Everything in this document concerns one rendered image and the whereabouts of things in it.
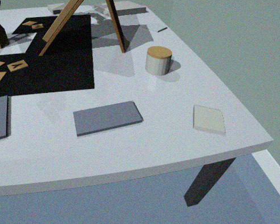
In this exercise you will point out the grey cylinder with tan lid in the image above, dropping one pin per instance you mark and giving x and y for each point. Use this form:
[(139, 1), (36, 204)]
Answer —
[(158, 60)]

